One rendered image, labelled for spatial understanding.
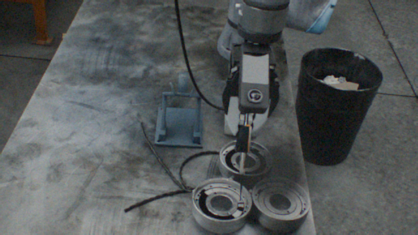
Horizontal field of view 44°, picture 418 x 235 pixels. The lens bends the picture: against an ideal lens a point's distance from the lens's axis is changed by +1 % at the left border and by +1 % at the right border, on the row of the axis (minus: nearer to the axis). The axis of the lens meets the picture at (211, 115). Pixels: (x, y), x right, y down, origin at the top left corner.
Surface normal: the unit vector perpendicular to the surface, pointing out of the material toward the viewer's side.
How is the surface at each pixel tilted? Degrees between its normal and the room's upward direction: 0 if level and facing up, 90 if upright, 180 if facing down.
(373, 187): 0
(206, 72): 0
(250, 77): 31
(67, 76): 0
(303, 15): 94
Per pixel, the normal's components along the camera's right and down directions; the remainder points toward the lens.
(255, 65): 0.08, -0.37
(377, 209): 0.10, -0.79
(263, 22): -0.06, 0.59
